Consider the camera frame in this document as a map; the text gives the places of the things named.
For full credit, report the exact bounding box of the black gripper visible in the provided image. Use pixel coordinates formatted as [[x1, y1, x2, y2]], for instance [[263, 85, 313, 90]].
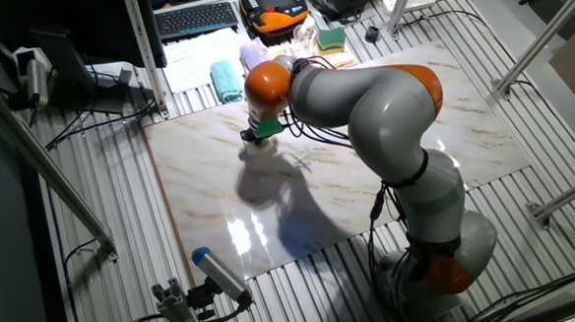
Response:
[[239, 127, 266, 148]]

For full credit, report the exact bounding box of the white rectangular sponge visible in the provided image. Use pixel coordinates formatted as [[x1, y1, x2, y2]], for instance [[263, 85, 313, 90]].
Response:
[[244, 137, 280, 158]]

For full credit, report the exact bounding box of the green yellow sponge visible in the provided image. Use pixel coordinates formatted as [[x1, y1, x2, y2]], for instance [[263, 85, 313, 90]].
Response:
[[315, 27, 348, 57]]

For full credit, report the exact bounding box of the teal rolled towel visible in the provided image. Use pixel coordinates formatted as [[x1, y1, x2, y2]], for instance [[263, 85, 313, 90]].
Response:
[[209, 58, 244, 105]]

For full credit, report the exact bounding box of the purple folded cloth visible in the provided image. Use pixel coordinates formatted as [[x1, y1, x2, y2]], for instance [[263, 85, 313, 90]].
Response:
[[237, 35, 273, 72]]

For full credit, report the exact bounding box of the white paper sheet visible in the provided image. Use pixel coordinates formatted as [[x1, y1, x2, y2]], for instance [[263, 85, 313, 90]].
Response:
[[160, 27, 253, 95]]

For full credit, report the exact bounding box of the clear glass cup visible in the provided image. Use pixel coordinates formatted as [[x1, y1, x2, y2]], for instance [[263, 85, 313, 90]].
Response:
[[290, 24, 320, 58]]

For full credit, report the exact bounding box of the orange cloth mat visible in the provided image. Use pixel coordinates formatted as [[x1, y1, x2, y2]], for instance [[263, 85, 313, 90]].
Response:
[[269, 38, 357, 74]]

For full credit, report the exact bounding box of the orange black teach pendant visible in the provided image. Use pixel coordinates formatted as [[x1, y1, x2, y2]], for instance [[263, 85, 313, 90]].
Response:
[[237, 0, 310, 36]]

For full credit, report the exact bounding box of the black computer keyboard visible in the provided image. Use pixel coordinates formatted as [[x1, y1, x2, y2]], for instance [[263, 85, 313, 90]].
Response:
[[154, 0, 240, 40]]

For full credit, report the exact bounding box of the small black round object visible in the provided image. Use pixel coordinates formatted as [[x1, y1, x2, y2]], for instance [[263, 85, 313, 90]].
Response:
[[362, 25, 382, 44]]

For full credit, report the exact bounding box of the short aluminium profile stub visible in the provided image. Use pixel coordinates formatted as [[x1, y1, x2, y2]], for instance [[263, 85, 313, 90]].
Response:
[[150, 276, 213, 322]]

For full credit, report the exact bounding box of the grey monitor stand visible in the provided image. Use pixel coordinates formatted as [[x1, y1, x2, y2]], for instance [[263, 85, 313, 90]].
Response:
[[31, 24, 136, 120]]

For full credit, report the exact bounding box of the long slanted aluminium beam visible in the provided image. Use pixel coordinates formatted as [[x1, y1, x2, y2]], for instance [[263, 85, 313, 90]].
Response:
[[0, 61, 120, 269]]

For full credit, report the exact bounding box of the black flat bar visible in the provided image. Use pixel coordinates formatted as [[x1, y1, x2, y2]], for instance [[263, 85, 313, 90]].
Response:
[[490, 290, 575, 322]]

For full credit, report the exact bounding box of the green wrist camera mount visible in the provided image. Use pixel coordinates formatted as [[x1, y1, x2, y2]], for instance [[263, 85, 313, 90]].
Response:
[[253, 118, 287, 139]]

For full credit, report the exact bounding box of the silver camera with blue cap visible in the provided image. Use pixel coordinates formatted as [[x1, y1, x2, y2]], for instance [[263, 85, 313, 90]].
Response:
[[190, 244, 255, 308]]

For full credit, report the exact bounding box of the upright aluminium profile post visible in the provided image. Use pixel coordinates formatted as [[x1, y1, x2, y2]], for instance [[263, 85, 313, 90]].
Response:
[[121, 0, 171, 122]]

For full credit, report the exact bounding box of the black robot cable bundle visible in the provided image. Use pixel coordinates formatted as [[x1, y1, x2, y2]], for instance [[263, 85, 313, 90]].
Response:
[[279, 50, 420, 322]]

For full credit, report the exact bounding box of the black camera clamp bracket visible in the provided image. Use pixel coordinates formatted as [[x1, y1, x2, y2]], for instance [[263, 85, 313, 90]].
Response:
[[184, 277, 223, 322]]

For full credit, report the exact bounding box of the thin aluminium frame post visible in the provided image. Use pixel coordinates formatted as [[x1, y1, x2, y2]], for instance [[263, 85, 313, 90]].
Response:
[[382, 0, 420, 41]]

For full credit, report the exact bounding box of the silver camera on white mount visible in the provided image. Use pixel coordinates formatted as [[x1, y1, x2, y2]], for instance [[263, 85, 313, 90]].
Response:
[[13, 44, 54, 110]]

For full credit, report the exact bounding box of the slanted aluminium frame beam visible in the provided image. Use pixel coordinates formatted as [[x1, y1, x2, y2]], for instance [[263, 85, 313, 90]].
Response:
[[485, 0, 575, 102]]

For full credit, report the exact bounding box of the low aluminium frame beam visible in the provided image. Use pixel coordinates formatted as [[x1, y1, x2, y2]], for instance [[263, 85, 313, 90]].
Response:
[[523, 169, 575, 232]]

